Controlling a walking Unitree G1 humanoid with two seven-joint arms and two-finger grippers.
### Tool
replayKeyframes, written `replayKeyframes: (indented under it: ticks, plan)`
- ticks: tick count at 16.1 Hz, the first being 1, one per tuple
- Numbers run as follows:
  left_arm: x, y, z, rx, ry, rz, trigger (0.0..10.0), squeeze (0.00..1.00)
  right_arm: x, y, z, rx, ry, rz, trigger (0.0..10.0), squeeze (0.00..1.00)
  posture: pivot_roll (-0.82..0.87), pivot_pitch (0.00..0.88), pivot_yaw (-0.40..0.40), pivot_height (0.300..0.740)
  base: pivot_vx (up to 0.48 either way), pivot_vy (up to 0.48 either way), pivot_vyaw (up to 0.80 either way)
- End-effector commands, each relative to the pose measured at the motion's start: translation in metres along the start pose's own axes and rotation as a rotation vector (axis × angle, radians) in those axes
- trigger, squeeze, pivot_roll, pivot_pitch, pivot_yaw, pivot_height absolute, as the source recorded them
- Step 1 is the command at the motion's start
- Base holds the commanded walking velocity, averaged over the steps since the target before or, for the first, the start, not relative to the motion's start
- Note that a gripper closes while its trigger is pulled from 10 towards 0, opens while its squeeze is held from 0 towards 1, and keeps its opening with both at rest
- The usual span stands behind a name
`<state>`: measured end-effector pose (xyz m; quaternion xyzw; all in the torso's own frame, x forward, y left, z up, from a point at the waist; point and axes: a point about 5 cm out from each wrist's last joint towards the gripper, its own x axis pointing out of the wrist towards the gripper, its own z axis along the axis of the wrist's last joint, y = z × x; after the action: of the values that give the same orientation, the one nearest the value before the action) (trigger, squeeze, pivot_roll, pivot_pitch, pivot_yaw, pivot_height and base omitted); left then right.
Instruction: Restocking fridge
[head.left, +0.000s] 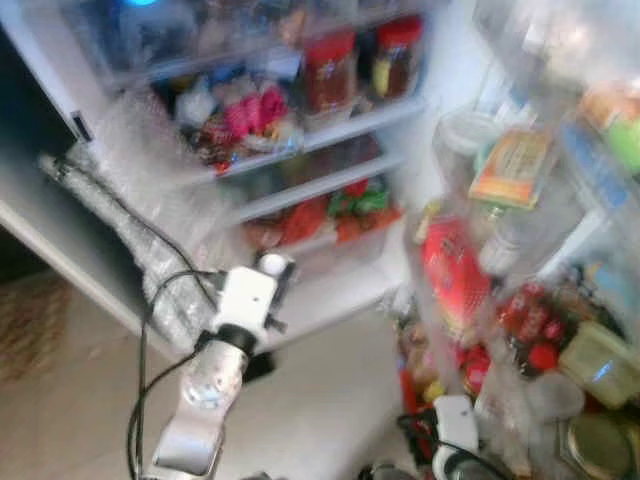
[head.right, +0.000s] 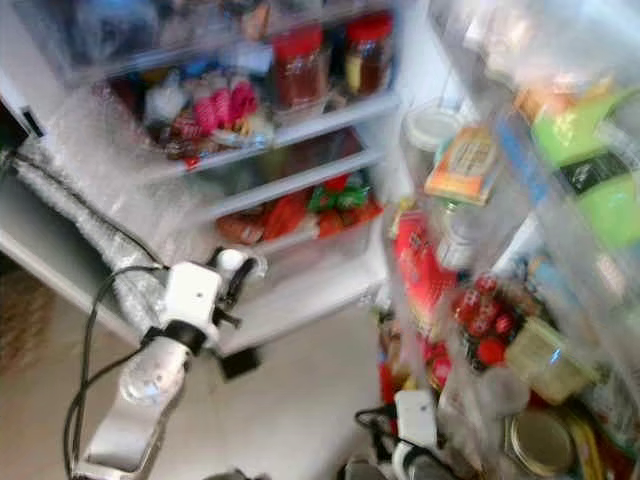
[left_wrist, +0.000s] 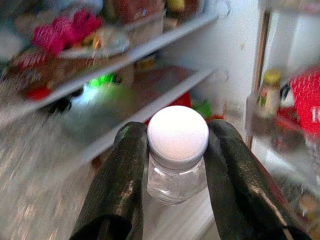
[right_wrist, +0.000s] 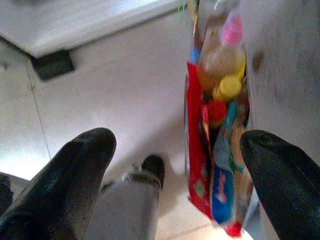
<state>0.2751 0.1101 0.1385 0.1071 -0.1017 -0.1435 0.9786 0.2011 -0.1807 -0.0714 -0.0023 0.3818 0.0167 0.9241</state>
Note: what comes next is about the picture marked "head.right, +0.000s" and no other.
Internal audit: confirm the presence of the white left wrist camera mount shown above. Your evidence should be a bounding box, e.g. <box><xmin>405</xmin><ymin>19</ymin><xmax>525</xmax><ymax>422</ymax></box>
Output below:
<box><xmin>162</xmin><ymin>261</ymin><xmax>224</xmax><ymax>343</ymax></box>

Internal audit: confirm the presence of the green plastic bottle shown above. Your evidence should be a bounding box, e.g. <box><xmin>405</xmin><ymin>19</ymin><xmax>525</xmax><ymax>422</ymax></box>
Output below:
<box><xmin>528</xmin><ymin>84</ymin><xmax>640</xmax><ymax>253</ymax></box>

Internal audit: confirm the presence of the red and green vegetable bag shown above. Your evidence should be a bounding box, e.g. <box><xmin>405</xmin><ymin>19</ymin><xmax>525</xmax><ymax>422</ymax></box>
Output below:
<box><xmin>218</xmin><ymin>173</ymin><xmax>387</xmax><ymax>243</ymax></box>

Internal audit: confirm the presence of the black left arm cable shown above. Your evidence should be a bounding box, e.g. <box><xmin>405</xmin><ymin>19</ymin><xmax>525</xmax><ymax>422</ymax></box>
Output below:
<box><xmin>62</xmin><ymin>264</ymin><xmax>173</xmax><ymax>480</ymax></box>

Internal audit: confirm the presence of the dark jar with red lid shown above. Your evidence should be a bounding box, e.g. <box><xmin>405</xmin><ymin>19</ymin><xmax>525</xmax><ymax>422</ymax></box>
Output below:
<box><xmin>269</xmin><ymin>24</ymin><xmax>330</xmax><ymax>110</ymax></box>
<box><xmin>344</xmin><ymin>11</ymin><xmax>397</xmax><ymax>99</ymax></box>

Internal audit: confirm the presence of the red snack pack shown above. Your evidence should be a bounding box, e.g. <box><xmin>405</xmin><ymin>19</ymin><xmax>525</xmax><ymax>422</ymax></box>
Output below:
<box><xmin>388</xmin><ymin>203</ymin><xmax>453</xmax><ymax>333</ymax></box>

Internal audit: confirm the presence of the yellow green plastic container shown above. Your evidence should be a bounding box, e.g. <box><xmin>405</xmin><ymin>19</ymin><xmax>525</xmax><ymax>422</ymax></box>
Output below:
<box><xmin>504</xmin><ymin>316</ymin><xmax>601</xmax><ymax>406</ymax></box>

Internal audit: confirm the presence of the bubble wrap roll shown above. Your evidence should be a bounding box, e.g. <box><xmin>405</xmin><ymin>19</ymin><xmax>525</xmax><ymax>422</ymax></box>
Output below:
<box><xmin>8</xmin><ymin>88</ymin><xmax>213</xmax><ymax>339</ymax></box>

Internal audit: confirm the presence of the black glass fridge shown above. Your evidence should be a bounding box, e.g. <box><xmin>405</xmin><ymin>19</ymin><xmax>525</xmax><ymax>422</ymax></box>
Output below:
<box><xmin>0</xmin><ymin>0</ymin><xmax>640</xmax><ymax>480</ymax></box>

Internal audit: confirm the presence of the patterned floor mat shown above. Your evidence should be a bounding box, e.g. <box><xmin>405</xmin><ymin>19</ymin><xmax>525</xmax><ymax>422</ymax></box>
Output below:
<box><xmin>0</xmin><ymin>262</ymin><xmax>28</xmax><ymax>349</ymax></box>

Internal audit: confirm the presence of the orange yellow carton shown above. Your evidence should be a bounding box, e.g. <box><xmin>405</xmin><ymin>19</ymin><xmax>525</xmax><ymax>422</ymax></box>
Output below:
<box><xmin>422</xmin><ymin>124</ymin><xmax>503</xmax><ymax>208</ymax></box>

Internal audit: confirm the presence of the pink food package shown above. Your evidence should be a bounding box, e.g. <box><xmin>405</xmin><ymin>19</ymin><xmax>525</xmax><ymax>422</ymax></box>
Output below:
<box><xmin>183</xmin><ymin>78</ymin><xmax>260</xmax><ymax>133</ymax></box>

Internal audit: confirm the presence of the red soda can pack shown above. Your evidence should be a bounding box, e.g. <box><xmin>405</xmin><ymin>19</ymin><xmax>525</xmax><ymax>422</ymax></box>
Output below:
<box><xmin>450</xmin><ymin>270</ymin><xmax>523</xmax><ymax>368</ymax></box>

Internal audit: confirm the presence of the jar with white lid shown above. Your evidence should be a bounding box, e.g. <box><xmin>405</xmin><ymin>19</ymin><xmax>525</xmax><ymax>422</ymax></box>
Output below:
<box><xmin>402</xmin><ymin>102</ymin><xmax>467</xmax><ymax>158</ymax></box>

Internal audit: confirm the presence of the round metal tin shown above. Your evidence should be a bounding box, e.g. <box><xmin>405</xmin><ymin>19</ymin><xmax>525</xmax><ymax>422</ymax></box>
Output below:
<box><xmin>504</xmin><ymin>407</ymin><xmax>581</xmax><ymax>478</ymax></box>

